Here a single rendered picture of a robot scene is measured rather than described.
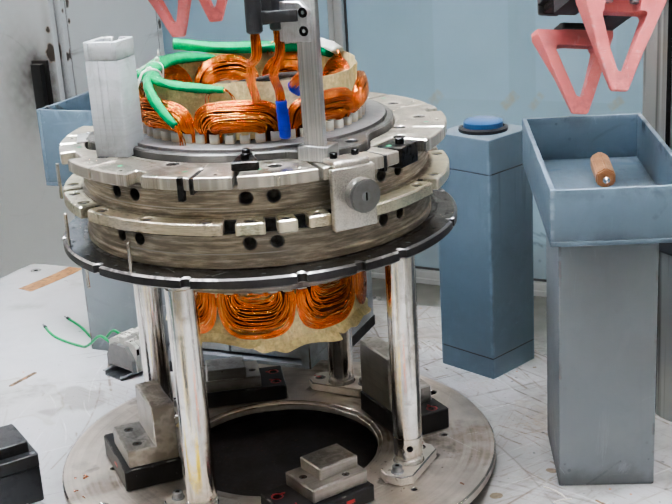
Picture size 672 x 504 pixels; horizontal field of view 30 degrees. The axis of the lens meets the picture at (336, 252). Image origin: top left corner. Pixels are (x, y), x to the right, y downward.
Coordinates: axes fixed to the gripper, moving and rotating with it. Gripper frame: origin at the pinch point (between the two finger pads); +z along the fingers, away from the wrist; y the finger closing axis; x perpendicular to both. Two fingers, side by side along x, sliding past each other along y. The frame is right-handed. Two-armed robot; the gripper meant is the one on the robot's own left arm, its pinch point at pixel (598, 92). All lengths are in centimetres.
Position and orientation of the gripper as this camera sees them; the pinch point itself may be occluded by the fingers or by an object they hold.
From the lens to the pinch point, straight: 103.2
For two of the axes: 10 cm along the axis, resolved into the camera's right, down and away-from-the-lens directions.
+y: 1.8, -1.0, -9.8
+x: 9.8, 0.0, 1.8
